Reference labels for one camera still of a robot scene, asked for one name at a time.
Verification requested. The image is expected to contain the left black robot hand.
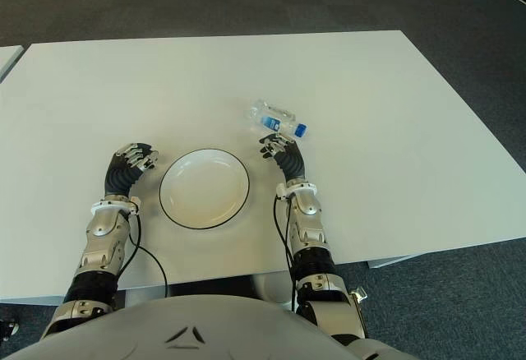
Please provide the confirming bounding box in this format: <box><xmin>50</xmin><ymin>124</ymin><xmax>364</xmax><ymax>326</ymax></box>
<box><xmin>103</xmin><ymin>141</ymin><xmax>160</xmax><ymax>199</ymax></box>

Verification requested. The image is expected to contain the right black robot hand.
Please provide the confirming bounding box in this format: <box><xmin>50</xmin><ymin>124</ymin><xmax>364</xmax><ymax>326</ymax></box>
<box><xmin>257</xmin><ymin>132</ymin><xmax>309</xmax><ymax>183</ymax></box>

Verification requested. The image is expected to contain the clear water bottle blue cap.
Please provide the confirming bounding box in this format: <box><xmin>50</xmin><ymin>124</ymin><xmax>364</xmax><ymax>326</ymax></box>
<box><xmin>247</xmin><ymin>98</ymin><xmax>309</xmax><ymax>140</ymax></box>

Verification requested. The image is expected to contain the white plate black rim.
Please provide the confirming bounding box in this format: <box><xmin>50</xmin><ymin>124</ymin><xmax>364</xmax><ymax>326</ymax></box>
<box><xmin>159</xmin><ymin>147</ymin><xmax>251</xmax><ymax>230</ymax></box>

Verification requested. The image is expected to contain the glossy white robot waist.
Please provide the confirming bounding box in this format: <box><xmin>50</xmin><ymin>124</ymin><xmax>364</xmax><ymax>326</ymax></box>
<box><xmin>249</xmin><ymin>272</ymin><xmax>300</xmax><ymax>311</ymax></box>

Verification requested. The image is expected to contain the white table leg beam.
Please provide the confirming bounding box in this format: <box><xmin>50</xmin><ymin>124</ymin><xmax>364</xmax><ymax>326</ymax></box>
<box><xmin>367</xmin><ymin>252</ymin><xmax>429</xmax><ymax>270</ymax></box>

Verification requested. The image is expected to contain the white neighbouring table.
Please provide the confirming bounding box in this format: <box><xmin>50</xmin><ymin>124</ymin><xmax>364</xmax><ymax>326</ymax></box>
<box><xmin>0</xmin><ymin>44</ymin><xmax>25</xmax><ymax>84</ymax></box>

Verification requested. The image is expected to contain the grey robot torso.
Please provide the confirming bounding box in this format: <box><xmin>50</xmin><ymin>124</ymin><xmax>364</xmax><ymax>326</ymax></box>
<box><xmin>6</xmin><ymin>293</ymin><xmax>416</xmax><ymax>360</ymax></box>

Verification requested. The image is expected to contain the black wheeled stand foot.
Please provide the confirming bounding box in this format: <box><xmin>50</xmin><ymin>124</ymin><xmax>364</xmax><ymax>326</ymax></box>
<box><xmin>0</xmin><ymin>314</ymin><xmax>21</xmax><ymax>343</ymax></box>

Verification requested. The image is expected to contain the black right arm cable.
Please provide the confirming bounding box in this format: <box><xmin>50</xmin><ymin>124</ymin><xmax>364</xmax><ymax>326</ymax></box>
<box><xmin>274</xmin><ymin>194</ymin><xmax>300</xmax><ymax>312</ymax></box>

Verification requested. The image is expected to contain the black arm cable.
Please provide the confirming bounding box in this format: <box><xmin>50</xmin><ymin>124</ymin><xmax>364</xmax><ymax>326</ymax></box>
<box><xmin>274</xmin><ymin>194</ymin><xmax>300</xmax><ymax>312</ymax></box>
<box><xmin>122</xmin><ymin>207</ymin><xmax>169</xmax><ymax>298</ymax></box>

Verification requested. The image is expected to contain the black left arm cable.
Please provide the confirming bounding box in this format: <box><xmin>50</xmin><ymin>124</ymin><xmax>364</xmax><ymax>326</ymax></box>
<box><xmin>122</xmin><ymin>207</ymin><xmax>169</xmax><ymax>298</ymax></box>

